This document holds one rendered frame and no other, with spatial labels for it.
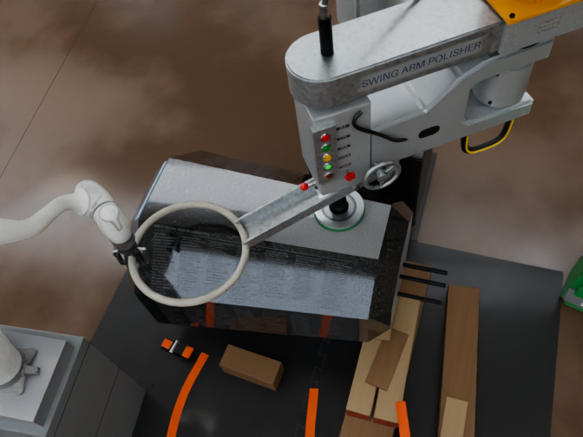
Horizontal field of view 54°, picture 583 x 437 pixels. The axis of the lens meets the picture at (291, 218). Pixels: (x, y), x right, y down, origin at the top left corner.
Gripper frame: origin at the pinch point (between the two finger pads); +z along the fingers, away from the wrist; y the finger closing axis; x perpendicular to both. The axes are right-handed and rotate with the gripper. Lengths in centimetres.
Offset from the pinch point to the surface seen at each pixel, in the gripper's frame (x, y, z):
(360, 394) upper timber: -43, 91, 63
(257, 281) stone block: -5, 49, 11
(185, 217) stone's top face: 23.2, 19.1, -0.1
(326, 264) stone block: -6, 78, 0
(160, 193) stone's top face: 37.7, 7.2, 0.6
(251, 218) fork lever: 12, 49, -12
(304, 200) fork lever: 14, 71, -18
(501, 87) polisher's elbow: 24, 142, -63
